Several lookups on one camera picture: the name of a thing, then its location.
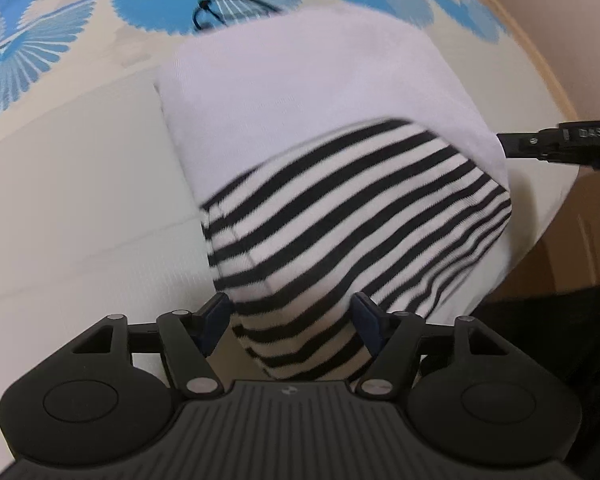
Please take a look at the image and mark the blue white printed blanket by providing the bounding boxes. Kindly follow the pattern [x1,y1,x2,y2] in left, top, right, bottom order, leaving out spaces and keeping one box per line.
[0,0,581,461]

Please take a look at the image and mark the person's dark pants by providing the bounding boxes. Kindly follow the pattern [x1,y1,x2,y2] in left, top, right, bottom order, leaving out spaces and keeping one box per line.
[472,280,600,480]

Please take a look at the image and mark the black white striped shirt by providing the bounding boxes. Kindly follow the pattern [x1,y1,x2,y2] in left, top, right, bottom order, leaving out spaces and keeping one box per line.
[154,7,514,387]

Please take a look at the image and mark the wooden bed frame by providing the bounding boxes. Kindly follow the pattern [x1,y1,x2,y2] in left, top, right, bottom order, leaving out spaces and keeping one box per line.
[442,0,583,126]

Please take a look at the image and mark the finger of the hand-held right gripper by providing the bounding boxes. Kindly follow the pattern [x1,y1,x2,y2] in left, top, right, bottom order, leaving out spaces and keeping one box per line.
[497,129,564,163]

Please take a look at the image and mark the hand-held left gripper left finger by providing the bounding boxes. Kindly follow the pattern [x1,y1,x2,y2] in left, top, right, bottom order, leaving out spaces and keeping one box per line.
[72,292,231,401]

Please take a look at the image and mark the black cable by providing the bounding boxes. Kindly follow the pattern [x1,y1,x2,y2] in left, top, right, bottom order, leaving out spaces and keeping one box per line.
[192,0,283,32]

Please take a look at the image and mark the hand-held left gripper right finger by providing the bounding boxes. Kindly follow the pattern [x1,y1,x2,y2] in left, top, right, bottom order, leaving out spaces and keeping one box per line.
[351,293,512,399]

